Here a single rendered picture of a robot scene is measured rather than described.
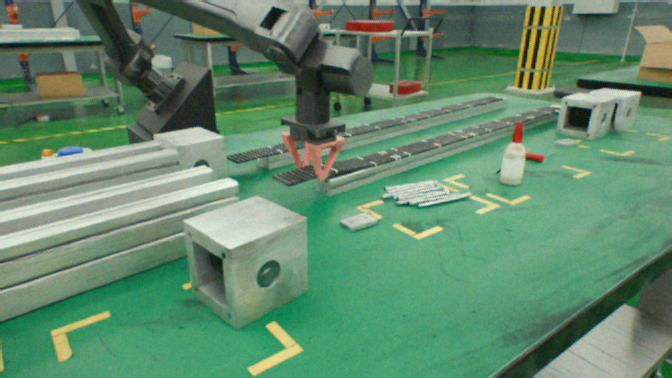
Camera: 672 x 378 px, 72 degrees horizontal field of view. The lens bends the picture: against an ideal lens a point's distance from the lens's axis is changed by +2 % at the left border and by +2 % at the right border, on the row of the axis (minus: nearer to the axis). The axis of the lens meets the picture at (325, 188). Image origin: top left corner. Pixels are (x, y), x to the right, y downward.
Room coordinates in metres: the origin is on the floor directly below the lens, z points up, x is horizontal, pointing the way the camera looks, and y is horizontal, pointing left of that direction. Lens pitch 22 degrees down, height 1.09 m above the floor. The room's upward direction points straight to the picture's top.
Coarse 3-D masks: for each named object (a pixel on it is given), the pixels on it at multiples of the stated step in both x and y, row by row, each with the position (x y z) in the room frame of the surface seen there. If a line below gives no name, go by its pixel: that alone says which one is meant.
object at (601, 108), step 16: (576, 96) 1.18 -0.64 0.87; (592, 96) 1.18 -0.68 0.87; (608, 96) 1.17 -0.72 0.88; (560, 112) 1.17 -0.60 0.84; (576, 112) 1.16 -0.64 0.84; (592, 112) 1.11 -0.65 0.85; (608, 112) 1.15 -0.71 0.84; (560, 128) 1.16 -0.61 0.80; (576, 128) 1.16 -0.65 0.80; (592, 128) 1.11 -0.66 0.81
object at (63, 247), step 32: (96, 192) 0.55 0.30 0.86; (128, 192) 0.56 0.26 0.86; (160, 192) 0.59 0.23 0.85; (192, 192) 0.55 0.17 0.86; (224, 192) 0.57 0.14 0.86; (0, 224) 0.47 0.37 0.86; (32, 224) 0.49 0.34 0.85; (64, 224) 0.46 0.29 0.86; (96, 224) 0.47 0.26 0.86; (128, 224) 0.50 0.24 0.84; (160, 224) 0.51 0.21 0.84; (0, 256) 0.41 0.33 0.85; (32, 256) 0.43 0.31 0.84; (64, 256) 0.44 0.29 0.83; (96, 256) 0.46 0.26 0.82; (128, 256) 0.48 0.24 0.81; (160, 256) 0.51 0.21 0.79; (0, 288) 0.41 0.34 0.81; (32, 288) 0.42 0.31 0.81; (64, 288) 0.44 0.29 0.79; (0, 320) 0.40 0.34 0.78
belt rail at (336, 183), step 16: (512, 128) 1.17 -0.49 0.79; (528, 128) 1.22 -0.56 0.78; (464, 144) 1.03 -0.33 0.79; (480, 144) 1.06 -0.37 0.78; (400, 160) 0.87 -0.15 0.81; (416, 160) 0.91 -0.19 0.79; (432, 160) 0.94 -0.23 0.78; (336, 176) 0.76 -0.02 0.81; (352, 176) 0.78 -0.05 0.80; (368, 176) 0.82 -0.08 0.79; (384, 176) 0.84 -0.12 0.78; (336, 192) 0.75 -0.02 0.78
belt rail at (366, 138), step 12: (468, 108) 1.37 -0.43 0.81; (480, 108) 1.41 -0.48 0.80; (492, 108) 1.46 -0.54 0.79; (420, 120) 1.21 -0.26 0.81; (432, 120) 1.25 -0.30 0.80; (444, 120) 1.29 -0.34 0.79; (456, 120) 1.33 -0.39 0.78; (372, 132) 1.09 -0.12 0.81; (384, 132) 1.13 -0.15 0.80; (396, 132) 1.15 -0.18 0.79; (408, 132) 1.18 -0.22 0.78; (348, 144) 1.04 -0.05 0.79; (360, 144) 1.06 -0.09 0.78; (276, 156) 0.90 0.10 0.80; (288, 156) 0.92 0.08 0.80; (300, 156) 0.94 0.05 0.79
